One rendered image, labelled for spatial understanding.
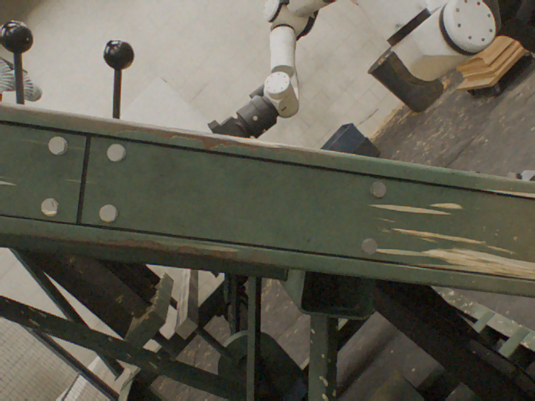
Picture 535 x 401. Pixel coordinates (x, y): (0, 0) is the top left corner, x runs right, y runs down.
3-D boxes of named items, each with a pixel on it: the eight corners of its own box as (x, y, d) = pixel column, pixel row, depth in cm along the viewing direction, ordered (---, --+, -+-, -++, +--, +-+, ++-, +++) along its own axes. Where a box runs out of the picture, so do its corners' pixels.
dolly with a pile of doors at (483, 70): (552, 44, 392) (516, 3, 386) (500, 97, 395) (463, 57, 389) (509, 55, 452) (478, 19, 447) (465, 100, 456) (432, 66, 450)
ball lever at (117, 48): (127, 145, 71) (132, 46, 64) (97, 142, 71) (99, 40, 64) (132, 133, 74) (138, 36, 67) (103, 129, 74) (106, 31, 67)
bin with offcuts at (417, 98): (458, 79, 526) (411, 30, 516) (419, 118, 529) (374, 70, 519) (438, 83, 577) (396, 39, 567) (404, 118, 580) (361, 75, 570)
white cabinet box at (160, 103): (319, 229, 513) (158, 75, 484) (277, 273, 517) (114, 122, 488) (310, 218, 574) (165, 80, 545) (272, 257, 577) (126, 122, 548)
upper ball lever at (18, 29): (32, 132, 70) (26, 29, 62) (1, 127, 69) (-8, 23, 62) (41, 119, 73) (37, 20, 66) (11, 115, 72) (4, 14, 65)
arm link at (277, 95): (272, 135, 141) (306, 109, 142) (260, 112, 132) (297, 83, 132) (248, 110, 147) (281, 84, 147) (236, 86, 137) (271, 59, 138)
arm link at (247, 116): (236, 163, 144) (271, 136, 145) (238, 163, 134) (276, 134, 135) (206, 125, 142) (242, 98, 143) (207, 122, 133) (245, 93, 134)
